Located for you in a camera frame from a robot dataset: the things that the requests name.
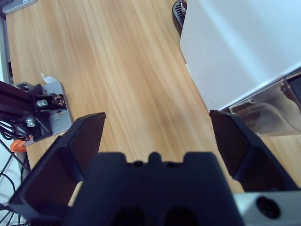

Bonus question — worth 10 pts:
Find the arm grey base plate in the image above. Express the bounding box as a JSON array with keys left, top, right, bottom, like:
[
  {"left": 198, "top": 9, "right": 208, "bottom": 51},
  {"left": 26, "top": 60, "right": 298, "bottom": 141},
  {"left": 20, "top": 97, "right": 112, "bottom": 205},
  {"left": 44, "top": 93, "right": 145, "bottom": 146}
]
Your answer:
[{"left": 0, "top": 0, "right": 38, "bottom": 16}]

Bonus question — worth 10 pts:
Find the white capsule coffee machine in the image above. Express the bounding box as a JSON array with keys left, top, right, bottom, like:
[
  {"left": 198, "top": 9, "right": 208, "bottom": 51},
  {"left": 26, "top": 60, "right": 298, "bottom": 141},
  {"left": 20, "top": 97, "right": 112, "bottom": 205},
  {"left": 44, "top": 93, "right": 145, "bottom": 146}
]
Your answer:
[{"left": 180, "top": 0, "right": 301, "bottom": 112}]

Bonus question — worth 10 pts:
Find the clear water tank black lid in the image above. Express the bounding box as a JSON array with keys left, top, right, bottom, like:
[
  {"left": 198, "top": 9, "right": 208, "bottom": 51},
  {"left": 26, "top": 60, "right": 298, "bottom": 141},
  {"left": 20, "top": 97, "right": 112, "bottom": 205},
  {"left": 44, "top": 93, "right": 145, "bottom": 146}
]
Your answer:
[{"left": 229, "top": 73, "right": 301, "bottom": 137}]

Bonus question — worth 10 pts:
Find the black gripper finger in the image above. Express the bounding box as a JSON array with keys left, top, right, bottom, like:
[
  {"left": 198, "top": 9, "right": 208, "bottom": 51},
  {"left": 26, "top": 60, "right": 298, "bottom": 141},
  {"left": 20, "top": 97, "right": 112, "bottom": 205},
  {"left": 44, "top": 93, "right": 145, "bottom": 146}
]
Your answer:
[
  {"left": 208, "top": 109, "right": 299, "bottom": 193},
  {"left": 8, "top": 112, "right": 107, "bottom": 224}
]

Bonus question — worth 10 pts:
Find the white paper tag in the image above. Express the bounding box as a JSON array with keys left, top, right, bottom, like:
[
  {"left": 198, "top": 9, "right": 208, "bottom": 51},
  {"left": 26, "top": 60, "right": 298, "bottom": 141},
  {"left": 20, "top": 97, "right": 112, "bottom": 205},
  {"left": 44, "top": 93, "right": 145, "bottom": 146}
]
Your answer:
[{"left": 40, "top": 72, "right": 56, "bottom": 85}]

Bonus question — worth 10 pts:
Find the metal drip tray grille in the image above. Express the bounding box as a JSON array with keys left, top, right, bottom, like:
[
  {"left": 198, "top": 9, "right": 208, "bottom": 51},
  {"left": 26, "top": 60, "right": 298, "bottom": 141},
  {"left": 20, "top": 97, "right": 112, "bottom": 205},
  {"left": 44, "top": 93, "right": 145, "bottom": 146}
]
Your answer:
[{"left": 172, "top": 0, "right": 189, "bottom": 31}]

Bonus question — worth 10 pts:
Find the white block with dark post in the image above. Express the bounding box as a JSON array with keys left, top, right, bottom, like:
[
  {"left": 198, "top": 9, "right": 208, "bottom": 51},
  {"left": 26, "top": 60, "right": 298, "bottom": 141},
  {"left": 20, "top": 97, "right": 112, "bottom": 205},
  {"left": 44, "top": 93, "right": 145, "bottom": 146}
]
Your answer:
[{"left": 0, "top": 77, "right": 72, "bottom": 147}]

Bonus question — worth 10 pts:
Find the black and orange cable bundle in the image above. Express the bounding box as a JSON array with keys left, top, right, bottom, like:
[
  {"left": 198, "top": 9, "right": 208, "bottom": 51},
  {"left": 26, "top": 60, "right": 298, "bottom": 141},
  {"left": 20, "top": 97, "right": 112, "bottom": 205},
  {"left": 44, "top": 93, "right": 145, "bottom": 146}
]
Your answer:
[{"left": 0, "top": 119, "right": 32, "bottom": 153}]

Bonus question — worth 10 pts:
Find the black cable under table edge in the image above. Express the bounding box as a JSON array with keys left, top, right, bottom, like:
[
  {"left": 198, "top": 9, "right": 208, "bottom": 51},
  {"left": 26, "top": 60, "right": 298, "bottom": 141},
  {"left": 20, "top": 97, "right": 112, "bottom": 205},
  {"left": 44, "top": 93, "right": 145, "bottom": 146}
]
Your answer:
[{"left": 0, "top": 138, "right": 31, "bottom": 226}]

